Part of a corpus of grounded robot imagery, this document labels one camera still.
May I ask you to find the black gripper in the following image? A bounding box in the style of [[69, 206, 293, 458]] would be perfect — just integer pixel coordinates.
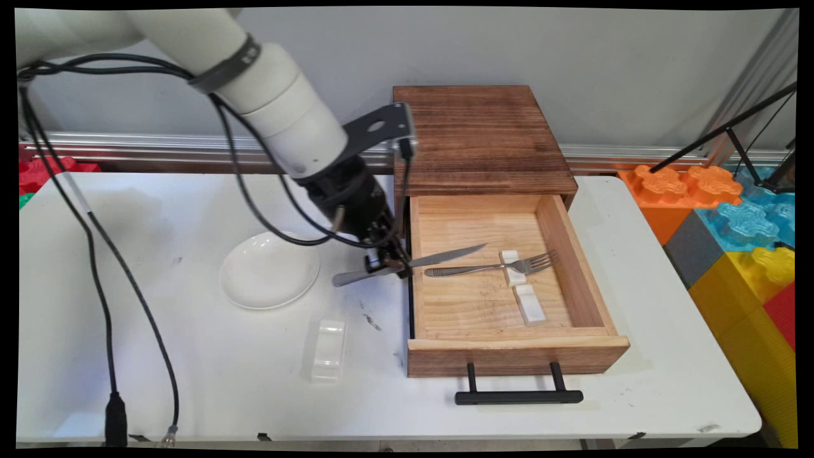
[[299, 156, 414, 279]]

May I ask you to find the silver metal knife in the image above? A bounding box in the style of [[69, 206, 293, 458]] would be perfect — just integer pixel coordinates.
[[332, 243, 489, 287]]

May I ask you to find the silver metal fork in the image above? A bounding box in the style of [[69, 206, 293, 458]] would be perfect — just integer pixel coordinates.
[[425, 250, 559, 278]]

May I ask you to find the light wooden drawer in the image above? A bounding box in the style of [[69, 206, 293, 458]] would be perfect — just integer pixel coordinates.
[[407, 194, 631, 378]]

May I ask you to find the white cutlery rest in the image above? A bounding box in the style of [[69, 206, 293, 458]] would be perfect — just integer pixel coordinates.
[[501, 249, 527, 287], [312, 320, 347, 382], [514, 284, 546, 326]]

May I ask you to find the white round plate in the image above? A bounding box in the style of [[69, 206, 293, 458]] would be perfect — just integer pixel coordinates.
[[219, 230, 321, 310]]

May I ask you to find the dark wooden cabinet box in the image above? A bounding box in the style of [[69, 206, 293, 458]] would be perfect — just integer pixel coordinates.
[[392, 85, 579, 239]]

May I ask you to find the orange foam block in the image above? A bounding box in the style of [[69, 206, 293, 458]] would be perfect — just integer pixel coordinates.
[[618, 164, 743, 246]]

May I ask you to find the grey foam block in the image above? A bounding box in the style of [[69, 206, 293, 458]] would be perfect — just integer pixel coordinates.
[[663, 210, 726, 290]]

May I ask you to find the black tripod stand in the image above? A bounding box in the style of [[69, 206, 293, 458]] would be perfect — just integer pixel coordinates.
[[650, 83, 797, 195]]

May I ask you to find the red foam block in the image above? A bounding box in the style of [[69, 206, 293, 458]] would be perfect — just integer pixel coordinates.
[[18, 157, 101, 197], [763, 283, 797, 350]]

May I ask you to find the yellow foam block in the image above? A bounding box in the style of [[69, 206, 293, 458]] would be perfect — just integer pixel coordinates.
[[689, 247, 797, 446]]

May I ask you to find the blue foam block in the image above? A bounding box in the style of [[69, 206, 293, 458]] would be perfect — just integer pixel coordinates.
[[694, 167, 796, 252]]

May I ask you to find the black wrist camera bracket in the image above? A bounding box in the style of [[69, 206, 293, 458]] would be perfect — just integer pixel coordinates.
[[342, 102, 417, 160]]

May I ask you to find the black drawer handle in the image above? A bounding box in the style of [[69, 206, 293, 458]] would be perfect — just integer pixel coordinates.
[[455, 363, 584, 406]]

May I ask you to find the aluminium rail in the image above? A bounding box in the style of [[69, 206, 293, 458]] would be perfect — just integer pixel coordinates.
[[19, 132, 789, 176]]

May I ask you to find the black cable with plug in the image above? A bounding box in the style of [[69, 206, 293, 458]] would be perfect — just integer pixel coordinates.
[[18, 54, 411, 447]]

